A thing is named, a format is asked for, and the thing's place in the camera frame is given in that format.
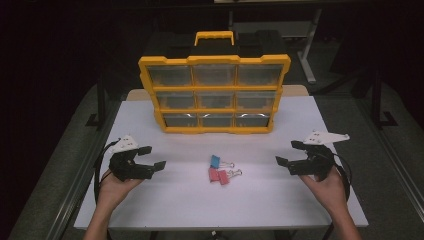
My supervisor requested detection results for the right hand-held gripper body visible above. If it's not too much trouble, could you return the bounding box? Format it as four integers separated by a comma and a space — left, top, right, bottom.
288, 130, 351, 183

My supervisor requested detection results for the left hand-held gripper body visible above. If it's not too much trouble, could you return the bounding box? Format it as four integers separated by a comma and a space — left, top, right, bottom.
108, 134, 156, 183

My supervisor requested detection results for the blue binder clip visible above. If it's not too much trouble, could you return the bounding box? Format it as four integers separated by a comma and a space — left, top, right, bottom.
209, 154, 236, 170

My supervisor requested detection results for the clear plastic drawer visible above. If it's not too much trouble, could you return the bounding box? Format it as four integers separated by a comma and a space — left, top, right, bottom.
235, 90, 278, 111

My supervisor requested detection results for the yellow black organizer box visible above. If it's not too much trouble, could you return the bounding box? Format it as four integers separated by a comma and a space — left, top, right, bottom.
137, 29, 292, 135

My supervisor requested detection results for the person's left hand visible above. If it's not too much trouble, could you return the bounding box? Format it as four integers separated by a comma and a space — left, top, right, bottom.
97, 168, 144, 211

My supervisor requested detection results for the person's right hand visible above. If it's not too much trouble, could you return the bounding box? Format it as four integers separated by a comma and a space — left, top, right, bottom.
298, 165, 350, 215

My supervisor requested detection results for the tan wooden board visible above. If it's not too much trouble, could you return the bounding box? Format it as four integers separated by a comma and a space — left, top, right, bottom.
125, 84, 310, 102

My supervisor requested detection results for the black metal stand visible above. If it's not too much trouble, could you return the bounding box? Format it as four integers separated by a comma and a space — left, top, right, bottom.
370, 70, 400, 130
84, 75, 108, 130

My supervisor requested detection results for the grid of clear organizer drawers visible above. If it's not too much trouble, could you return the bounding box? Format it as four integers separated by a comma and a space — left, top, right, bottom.
147, 63, 285, 129

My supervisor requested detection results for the white metal desk stand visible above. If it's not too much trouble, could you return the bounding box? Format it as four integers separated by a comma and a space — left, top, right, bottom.
227, 7, 323, 85

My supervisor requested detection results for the left hand-held gripper black cable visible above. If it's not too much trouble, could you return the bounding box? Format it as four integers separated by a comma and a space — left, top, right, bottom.
93, 139, 122, 205

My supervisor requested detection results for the grey metal rail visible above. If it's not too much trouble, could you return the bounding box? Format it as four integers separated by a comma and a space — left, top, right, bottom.
49, 99, 123, 240
355, 98, 424, 214

